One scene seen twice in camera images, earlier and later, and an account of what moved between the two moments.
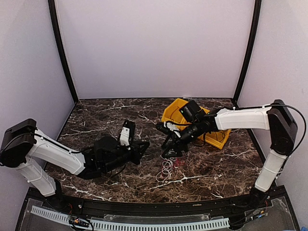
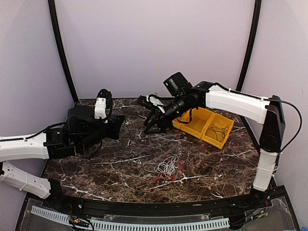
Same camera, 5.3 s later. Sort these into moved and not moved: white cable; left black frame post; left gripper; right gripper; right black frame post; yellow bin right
Moved: left gripper; white cable; right gripper
Not moved: right black frame post; yellow bin right; left black frame post
